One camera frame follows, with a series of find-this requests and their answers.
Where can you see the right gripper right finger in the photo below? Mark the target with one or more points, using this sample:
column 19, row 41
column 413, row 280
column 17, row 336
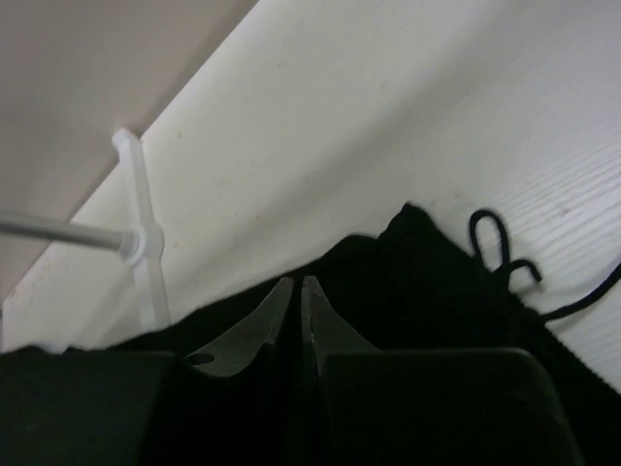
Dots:
column 331, row 346

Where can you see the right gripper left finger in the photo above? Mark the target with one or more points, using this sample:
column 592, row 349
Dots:
column 234, row 351

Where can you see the black trousers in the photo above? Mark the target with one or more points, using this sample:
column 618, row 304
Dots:
column 465, row 376

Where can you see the left white rack foot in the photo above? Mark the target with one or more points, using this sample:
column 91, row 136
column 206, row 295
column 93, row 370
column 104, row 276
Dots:
column 141, row 247

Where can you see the left grey rack pole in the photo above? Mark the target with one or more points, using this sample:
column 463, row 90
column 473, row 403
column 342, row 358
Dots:
column 55, row 230

